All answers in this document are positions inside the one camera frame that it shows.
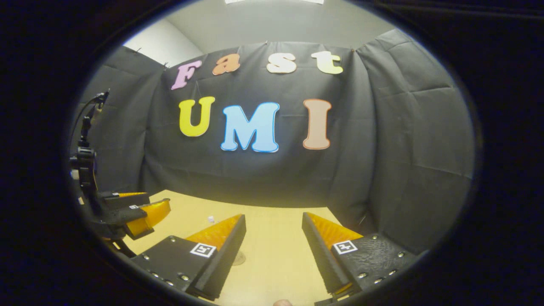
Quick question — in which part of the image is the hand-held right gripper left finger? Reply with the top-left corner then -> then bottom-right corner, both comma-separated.
130,214 -> 247,301

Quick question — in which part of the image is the light wooden desktop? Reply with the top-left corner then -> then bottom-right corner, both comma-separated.
121,189 -> 366,306

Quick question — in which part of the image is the ceiling light panel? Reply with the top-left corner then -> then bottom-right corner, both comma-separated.
224,0 -> 324,5

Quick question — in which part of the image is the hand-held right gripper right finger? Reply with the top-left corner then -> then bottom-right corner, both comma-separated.
301,212 -> 419,298

